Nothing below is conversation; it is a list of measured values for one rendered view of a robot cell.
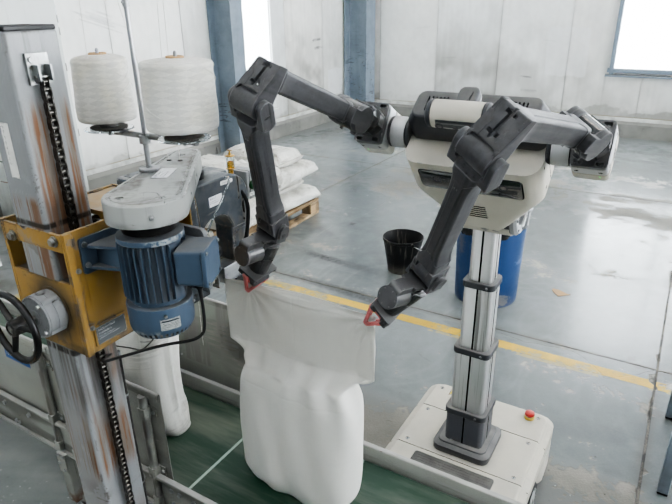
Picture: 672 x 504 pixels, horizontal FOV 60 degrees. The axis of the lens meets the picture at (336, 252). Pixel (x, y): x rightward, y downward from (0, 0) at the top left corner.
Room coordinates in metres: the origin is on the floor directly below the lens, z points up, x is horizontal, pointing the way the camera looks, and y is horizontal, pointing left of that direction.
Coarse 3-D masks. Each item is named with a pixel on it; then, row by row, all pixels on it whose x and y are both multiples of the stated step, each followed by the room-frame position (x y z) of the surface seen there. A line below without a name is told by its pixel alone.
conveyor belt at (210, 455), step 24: (0, 312) 2.58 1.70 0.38; (192, 408) 1.80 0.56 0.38; (216, 408) 1.79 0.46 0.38; (192, 432) 1.66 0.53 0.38; (216, 432) 1.66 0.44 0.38; (240, 432) 1.66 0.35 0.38; (192, 456) 1.54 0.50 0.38; (216, 456) 1.54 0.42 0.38; (240, 456) 1.54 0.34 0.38; (192, 480) 1.43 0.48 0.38; (216, 480) 1.43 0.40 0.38; (240, 480) 1.43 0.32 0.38; (384, 480) 1.42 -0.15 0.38; (408, 480) 1.42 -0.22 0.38
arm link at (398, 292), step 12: (408, 276) 1.22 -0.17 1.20; (444, 276) 1.21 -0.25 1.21; (384, 288) 1.19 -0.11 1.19; (396, 288) 1.17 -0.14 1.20; (408, 288) 1.18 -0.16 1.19; (420, 288) 1.20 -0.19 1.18; (432, 288) 1.19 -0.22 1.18; (384, 300) 1.18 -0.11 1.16; (396, 300) 1.16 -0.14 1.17; (408, 300) 1.19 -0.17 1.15
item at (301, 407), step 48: (240, 288) 1.53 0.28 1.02; (240, 336) 1.53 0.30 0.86; (288, 336) 1.42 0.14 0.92; (336, 336) 1.35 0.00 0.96; (240, 384) 1.47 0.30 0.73; (288, 384) 1.35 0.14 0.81; (336, 384) 1.32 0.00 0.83; (288, 432) 1.33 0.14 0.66; (336, 432) 1.27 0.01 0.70; (288, 480) 1.35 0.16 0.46; (336, 480) 1.26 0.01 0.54
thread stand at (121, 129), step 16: (128, 16) 1.40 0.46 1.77; (128, 32) 1.40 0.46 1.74; (96, 48) 1.47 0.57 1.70; (96, 128) 1.44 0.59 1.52; (112, 128) 1.44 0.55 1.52; (128, 128) 1.46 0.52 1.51; (144, 128) 1.40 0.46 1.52; (144, 144) 1.40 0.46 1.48; (176, 144) 1.28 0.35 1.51; (192, 144) 1.32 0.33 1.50
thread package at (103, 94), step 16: (80, 64) 1.41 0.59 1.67; (96, 64) 1.41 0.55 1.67; (112, 64) 1.43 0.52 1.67; (80, 80) 1.41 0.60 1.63; (96, 80) 1.41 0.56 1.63; (112, 80) 1.43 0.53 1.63; (128, 80) 1.47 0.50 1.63; (80, 96) 1.42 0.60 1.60; (96, 96) 1.41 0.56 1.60; (112, 96) 1.42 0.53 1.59; (128, 96) 1.46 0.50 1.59; (80, 112) 1.42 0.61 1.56; (96, 112) 1.40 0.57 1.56; (112, 112) 1.41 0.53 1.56; (128, 112) 1.45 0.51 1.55
